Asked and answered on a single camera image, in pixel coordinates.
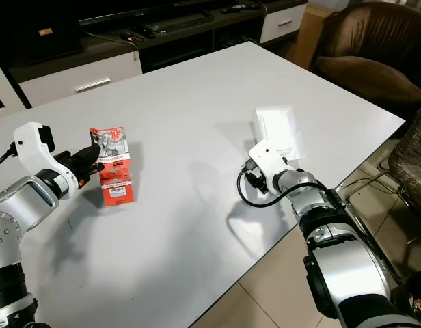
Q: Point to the red snack packet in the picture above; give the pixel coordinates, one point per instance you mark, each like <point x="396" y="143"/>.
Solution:
<point x="118" y="181"/>

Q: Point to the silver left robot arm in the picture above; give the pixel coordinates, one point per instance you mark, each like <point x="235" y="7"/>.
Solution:
<point x="19" y="219"/>

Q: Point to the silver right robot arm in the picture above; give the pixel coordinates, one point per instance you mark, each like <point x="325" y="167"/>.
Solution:
<point x="347" y="266"/>

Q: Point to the wide white cabinet drawer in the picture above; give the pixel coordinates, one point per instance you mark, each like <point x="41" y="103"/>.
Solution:
<point x="80" y="80"/>

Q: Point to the dark television cabinet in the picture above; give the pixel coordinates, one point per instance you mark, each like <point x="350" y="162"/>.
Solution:
<point x="169" y="41"/>

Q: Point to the grey woven chair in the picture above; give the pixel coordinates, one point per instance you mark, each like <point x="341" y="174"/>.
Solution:
<point x="414" y="171"/>

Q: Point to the small white cabinet drawer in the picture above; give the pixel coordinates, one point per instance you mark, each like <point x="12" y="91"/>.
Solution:
<point x="282" y="20"/>

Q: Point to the brown leather armchair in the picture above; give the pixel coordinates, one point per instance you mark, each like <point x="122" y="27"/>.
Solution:
<point x="374" y="48"/>

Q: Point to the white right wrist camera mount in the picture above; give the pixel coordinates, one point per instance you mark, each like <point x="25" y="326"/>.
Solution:
<point x="268" y="156"/>

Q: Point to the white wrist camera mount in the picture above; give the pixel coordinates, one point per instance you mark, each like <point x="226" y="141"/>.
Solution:
<point x="33" y="145"/>
<point x="268" y="156"/>

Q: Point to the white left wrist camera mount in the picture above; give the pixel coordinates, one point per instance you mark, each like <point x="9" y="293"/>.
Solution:
<point x="33" y="145"/>

